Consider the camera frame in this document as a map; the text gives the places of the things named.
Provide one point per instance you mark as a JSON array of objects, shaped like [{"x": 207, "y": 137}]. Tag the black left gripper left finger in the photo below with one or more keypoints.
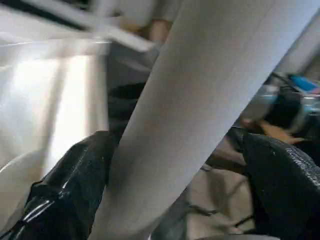
[{"x": 70, "y": 195}]

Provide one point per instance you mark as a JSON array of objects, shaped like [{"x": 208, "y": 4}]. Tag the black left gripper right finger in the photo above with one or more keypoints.
[{"x": 282, "y": 195}]

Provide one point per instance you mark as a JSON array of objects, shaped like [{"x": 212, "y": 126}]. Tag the white plastic table leg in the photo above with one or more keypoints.
[{"x": 187, "y": 100}]

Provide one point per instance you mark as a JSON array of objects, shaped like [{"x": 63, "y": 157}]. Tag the black work mat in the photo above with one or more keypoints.
[{"x": 122, "y": 100}]

